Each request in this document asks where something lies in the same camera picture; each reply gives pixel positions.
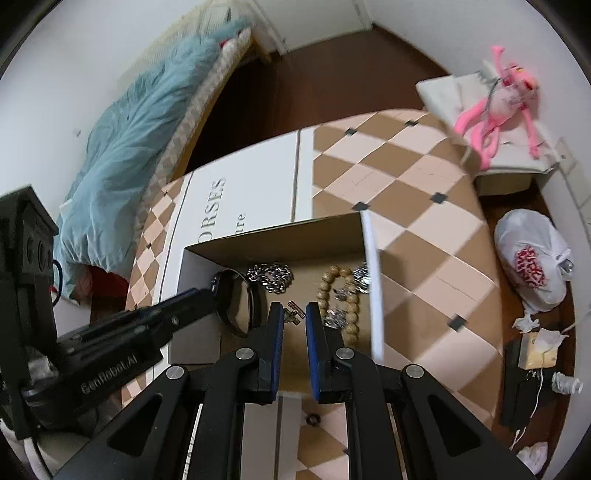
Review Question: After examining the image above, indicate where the wooden bead bracelet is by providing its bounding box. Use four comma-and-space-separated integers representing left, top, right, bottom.
316, 265, 363, 348

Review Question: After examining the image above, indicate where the white plastic bag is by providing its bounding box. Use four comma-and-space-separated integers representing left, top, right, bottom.
494, 209, 574, 314

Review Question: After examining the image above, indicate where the silver chain bracelet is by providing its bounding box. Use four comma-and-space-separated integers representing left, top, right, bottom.
246, 261, 295, 294

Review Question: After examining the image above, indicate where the white door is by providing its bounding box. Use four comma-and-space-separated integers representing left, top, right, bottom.
252, 0, 372, 54

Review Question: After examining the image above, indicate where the white wall power strip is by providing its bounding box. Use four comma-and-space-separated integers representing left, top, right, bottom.
555, 137, 591, 229

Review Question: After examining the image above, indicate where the bed with patterned mattress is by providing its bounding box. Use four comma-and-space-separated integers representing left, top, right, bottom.
52, 0, 274, 305

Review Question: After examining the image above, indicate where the black bangle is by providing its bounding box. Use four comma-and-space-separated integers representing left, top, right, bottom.
211, 268, 262, 338

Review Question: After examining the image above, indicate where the tissue pack on floor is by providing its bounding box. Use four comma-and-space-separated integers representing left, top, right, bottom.
513, 315, 567, 370

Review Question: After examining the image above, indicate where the white cloth covered box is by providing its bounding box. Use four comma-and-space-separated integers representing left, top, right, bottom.
416, 72, 559, 196

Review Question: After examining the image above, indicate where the blue duvet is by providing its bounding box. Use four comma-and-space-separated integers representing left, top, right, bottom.
52, 15, 253, 298

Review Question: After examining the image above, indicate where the pink panther plush toy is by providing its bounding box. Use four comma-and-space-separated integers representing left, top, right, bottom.
454, 45, 540, 170

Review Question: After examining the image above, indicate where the checkered printed tablecloth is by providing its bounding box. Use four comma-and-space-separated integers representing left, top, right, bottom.
127, 110, 523, 479

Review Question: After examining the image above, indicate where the open cardboard box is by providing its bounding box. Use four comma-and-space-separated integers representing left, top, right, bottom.
167, 210, 387, 365

